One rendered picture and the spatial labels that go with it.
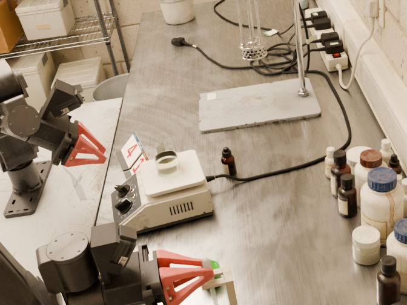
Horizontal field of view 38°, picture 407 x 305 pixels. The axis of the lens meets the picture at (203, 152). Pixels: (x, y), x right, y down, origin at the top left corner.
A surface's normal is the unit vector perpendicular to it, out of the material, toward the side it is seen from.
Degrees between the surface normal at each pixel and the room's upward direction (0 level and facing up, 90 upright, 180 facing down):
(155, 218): 90
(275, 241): 0
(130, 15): 90
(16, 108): 66
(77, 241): 0
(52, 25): 92
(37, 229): 0
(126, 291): 90
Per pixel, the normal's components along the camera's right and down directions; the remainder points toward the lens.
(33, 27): -0.07, 0.59
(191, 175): -0.17, -0.83
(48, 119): 0.50, -0.78
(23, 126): 0.43, 0.00
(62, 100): 0.18, 0.51
